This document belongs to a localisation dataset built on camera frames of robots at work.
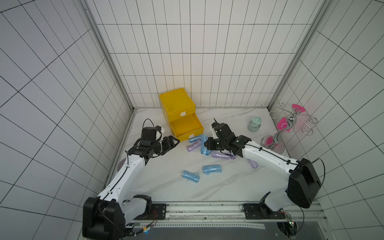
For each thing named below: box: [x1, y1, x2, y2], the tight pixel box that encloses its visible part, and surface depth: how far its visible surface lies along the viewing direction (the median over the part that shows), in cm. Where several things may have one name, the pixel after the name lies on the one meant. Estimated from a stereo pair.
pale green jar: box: [247, 116, 263, 133], surface depth 103 cm
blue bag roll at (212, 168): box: [202, 164, 222, 175], surface depth 86 cm
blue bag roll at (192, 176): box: [182, 170, 200, 183], surface depth 83 cm
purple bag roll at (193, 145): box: [186, 140, 202, 152], surface depth 96 cm
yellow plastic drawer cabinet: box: [159, 88, 204, 142], surface depth 94 cm
